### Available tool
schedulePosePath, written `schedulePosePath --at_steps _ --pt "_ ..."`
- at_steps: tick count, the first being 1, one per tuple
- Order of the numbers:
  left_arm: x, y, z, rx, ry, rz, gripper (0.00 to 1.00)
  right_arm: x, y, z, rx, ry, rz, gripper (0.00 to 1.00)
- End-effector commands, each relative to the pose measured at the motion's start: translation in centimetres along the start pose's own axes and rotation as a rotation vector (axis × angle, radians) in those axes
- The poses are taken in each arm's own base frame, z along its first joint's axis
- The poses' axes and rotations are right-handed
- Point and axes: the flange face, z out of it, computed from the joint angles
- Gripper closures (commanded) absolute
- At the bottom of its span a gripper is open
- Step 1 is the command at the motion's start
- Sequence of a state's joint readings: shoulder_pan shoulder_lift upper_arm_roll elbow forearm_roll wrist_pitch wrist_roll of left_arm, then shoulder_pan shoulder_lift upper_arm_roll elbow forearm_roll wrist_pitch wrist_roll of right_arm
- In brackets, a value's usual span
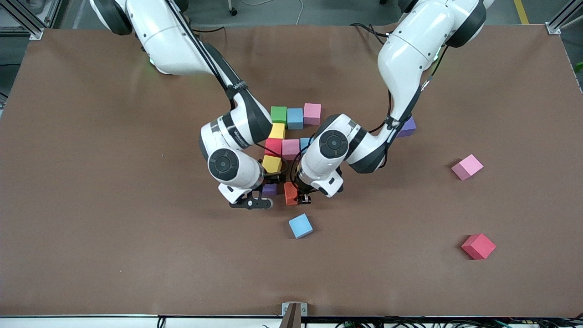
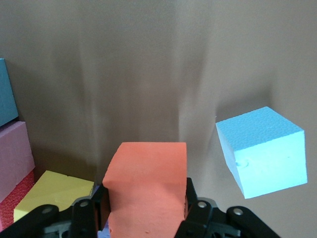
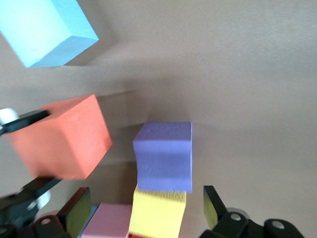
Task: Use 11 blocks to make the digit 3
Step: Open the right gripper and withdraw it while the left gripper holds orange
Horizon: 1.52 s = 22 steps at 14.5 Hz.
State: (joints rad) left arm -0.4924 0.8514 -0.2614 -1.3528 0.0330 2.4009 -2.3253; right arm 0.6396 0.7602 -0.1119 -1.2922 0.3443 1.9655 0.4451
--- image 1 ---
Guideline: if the pink foam cube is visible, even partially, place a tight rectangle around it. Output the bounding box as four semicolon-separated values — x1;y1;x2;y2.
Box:
282;139;301;161
451;154;484;181
303;103;322;126

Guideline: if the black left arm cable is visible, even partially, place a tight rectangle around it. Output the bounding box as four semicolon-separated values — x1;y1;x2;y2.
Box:
291;46;451;184

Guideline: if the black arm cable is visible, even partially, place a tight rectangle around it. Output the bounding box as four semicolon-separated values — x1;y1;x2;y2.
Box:
166;0;288;176
291;46;451;184

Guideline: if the metal table edge bracket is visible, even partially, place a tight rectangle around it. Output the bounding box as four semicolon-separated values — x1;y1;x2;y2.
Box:
282;302;308;328

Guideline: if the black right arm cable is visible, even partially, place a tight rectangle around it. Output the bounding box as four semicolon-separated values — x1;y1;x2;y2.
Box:
166;0;288;176

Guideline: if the white floor cable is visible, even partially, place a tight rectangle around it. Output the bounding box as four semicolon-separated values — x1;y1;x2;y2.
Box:
241;0;305;26

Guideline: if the black base power cable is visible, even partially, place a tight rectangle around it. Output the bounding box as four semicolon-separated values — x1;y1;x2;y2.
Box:
349;23;388;44

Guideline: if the aluminium frame post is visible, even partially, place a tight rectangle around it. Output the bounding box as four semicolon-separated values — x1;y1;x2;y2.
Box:
545;0;583;35
0;0;62;41

